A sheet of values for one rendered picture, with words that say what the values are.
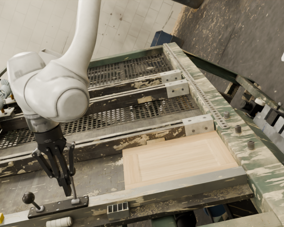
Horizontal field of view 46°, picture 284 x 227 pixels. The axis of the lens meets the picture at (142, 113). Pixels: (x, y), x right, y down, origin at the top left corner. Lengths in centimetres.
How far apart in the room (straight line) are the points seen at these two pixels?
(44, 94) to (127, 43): 581
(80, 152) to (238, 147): 65
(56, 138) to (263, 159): 69
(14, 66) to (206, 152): 78
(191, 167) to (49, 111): 67
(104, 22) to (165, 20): 116
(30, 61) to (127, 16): 568
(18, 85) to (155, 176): 61
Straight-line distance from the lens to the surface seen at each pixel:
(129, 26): 652
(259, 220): 99
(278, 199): 105
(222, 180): 115
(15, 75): 89
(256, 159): 121
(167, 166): 128
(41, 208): 119
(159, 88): 188
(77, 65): 78
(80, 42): 81
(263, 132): 145
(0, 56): 667
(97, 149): 144
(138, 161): 134
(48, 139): 96
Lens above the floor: 154
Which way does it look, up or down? 14 degrees down
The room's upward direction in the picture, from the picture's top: 70 degrees counter-clockwise
